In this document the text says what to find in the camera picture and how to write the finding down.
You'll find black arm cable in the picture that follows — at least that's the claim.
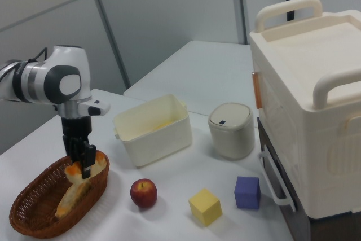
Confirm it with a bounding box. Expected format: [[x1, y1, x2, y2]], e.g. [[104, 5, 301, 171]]
[[27, 47, 49, 64]]

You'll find yellow cube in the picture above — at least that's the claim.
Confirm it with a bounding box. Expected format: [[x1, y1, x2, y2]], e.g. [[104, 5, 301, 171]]
[[188, 187, 223, 227]]

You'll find purple cube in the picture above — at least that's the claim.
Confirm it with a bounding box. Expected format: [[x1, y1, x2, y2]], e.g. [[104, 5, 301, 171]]
[[234, 176, 261, 211]]

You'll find copper latch on box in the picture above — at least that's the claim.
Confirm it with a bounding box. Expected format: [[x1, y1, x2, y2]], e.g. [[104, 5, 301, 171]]
[[251, 72, 263, 110]]

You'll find white cabinet handle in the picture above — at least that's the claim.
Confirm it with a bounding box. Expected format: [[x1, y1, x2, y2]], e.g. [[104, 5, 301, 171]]
[[257, 144, 297, 213]]

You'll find long pale bread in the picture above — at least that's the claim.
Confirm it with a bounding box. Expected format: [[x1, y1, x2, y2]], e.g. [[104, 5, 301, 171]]
[[54, 180, 93, 221]]

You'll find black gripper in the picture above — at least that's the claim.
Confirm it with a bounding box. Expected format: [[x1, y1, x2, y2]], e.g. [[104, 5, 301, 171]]
[[60, 116, 97, 180]]

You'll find cream open plastic container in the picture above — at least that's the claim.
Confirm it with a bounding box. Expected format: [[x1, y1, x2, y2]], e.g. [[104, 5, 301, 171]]
[[112, 93, 193, 168]]

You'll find red apple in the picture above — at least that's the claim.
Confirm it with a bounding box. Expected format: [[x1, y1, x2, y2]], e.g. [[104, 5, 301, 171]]
[[130, 178, 159, 209]]

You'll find white appliance with handle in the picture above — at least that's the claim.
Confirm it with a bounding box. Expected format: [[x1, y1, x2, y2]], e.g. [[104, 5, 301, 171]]
[[249, 0, 361, 221]]

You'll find small cream lidded bin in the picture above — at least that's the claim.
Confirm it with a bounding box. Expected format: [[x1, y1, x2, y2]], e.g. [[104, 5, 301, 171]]
[[208, 102, 256, 160]]

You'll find brown wicker basket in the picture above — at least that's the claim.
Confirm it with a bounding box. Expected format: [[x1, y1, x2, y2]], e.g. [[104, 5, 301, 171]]
[[8, 150, 111, 239]]

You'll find orange glazed bread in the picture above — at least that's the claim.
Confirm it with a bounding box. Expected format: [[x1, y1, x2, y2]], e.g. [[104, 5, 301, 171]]
[[64, 151, 107, 187]]

